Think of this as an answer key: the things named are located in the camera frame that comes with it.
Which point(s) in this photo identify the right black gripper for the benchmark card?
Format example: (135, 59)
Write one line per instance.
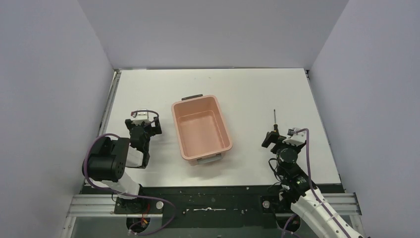
(278, 141)

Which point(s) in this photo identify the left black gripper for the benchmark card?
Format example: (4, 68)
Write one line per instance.
(144, 125)

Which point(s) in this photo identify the black handled screwdriver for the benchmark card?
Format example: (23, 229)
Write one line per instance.
(275, 122)

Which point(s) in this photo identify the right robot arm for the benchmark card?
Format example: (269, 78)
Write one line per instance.
(293, 172)

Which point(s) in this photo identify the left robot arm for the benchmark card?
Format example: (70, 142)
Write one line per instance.
(108, 157)

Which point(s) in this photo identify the pink plastic bin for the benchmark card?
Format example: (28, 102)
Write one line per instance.
(201, 129)

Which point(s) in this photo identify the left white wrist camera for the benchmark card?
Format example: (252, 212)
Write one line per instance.
(140, 117)

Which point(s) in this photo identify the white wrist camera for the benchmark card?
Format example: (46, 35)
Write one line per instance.
(140, 117)
(298, 139)

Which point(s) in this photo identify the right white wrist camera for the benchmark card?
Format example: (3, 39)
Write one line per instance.
(298, 139)

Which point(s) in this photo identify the aluminium frame rail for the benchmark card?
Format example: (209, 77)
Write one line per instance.
(102, 205)

